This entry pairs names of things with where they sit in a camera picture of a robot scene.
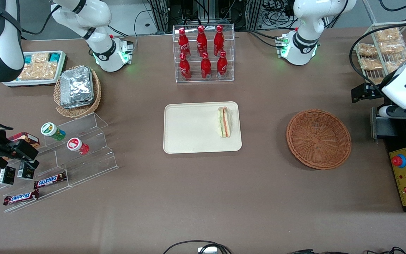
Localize red brown chocolate box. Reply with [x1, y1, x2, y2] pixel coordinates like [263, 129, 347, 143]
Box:
[7, 132, 40, 149]

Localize red lid snack cup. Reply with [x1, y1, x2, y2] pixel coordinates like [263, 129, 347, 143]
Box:
[67, 138, 90, 155]

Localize red cola bottle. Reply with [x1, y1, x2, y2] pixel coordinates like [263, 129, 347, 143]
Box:
[201, 52, 212, 80]
[197, 25, 208, 57]
[214, 25, 224, 56]
[179, 53, 192, 81]
[217, 50, 228, 79]
[178, 28, 191, 59]

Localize grey box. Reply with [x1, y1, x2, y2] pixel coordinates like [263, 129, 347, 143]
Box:
[370, 107, 401, 140]

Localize clear bag brown pastry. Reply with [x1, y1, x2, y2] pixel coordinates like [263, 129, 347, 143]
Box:
[379, 41, 406, 55]
[359, 58, 383, 71]
[376, 28, 401, 43]
[357, 43, 378, 57]

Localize empty brown wicker basket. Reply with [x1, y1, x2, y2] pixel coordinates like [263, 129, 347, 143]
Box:
[286, 109, 352, 170]

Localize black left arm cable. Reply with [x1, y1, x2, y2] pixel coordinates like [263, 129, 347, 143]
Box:
[349, 22, 406, 97]

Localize black equipment rack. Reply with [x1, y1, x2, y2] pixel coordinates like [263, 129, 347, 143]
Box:
[150, 0, 264, 33]

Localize Snickers chocolate bar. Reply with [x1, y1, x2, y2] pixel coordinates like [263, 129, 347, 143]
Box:
[34, 172, 67, 190]
[3, 190, 39, 206]

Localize long black hub cable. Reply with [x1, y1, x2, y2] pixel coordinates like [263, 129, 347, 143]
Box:
[162, 240, 232, 254]

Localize black table edge cable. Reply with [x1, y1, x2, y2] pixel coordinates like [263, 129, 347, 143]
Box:
[288, 246, 406, 254]

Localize cream rectangular serving tray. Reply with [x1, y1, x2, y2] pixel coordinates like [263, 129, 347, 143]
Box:
[163, 101, 242, 155]

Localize small black carton box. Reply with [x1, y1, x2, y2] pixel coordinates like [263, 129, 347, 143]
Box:
[0, 166, 16, 186]
[17, 162, 35, 180]

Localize clear bag beige snack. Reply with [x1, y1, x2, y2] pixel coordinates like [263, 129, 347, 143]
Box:
[37, 61, 59, 79]
[30, 53, 50, 65]
[18, 63, 41, 80]

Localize clear acrylic bottle rack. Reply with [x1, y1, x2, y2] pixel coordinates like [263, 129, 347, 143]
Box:
[173, 24, 235, 83]

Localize black arm base cables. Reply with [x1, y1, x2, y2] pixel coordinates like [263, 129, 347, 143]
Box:
[247, 29, 283, 49]

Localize wicker basket with foil packs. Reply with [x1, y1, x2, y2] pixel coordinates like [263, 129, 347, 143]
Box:
[54, 65, 102, 119]

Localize green snack cup white lid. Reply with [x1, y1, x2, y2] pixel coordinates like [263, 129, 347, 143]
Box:
[41, 122, 66, 141]

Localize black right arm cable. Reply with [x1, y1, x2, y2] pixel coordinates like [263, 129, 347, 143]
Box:
[20, 4, 63, 36]

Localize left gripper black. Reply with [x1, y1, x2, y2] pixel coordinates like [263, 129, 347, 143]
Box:
[352, 82, 383, 103]

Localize black floor cable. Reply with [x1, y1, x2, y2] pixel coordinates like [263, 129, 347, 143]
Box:
[134, 9, 162, 36]

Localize white plastic snack bin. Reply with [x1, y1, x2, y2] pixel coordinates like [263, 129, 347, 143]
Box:
[3, 50, 67, 87]

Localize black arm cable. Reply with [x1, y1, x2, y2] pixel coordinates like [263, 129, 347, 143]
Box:
[349, 22, 406, 97]
[20, 4, 63, 36]

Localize silver foil wrapped pack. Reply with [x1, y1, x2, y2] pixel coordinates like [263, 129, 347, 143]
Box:
[60, 66, 95, 109]

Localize plastic triangle sandwich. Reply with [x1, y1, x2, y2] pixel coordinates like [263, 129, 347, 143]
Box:
[217, 107, 232, 138]

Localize clear acrylic stepped stand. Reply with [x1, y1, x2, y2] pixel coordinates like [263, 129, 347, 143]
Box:
[0, 113, 119, 213]

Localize metal wire rack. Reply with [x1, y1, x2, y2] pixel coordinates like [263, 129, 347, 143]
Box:
[356, 22, 406, 86]

